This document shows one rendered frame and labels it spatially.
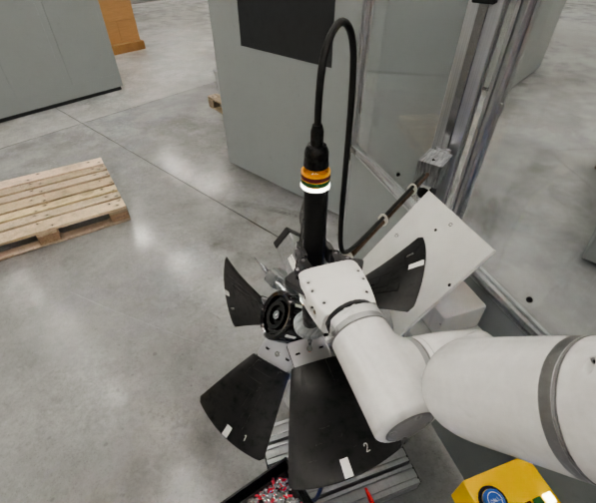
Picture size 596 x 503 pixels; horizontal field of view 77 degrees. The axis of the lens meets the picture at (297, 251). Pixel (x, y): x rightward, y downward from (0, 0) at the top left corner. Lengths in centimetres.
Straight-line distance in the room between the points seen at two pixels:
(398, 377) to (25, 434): 219
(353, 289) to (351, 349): 11
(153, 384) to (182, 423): 30
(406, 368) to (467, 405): 16
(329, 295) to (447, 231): 53
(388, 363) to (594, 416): 25
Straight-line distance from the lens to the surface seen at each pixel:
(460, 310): 134
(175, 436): 216
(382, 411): 46
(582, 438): 28
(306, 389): 84
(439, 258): 99
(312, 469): 81
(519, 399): 30
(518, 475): 99
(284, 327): 86
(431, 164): 114
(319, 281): 57
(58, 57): 625
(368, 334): 49
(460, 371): 34
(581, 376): 28
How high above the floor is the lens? 192
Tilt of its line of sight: 41 degrees down
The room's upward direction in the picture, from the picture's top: straight up
